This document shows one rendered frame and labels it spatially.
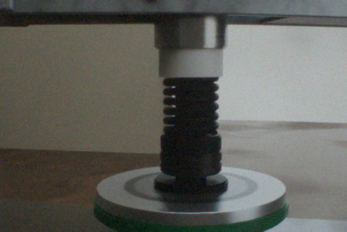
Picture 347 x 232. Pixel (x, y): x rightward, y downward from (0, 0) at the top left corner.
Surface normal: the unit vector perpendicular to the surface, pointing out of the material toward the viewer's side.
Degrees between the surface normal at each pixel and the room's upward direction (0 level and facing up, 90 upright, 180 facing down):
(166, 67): 90
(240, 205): 0
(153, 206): 0
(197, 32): 90
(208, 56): 90
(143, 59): 90
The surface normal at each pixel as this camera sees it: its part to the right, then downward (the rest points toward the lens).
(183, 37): -0.24, 0.16
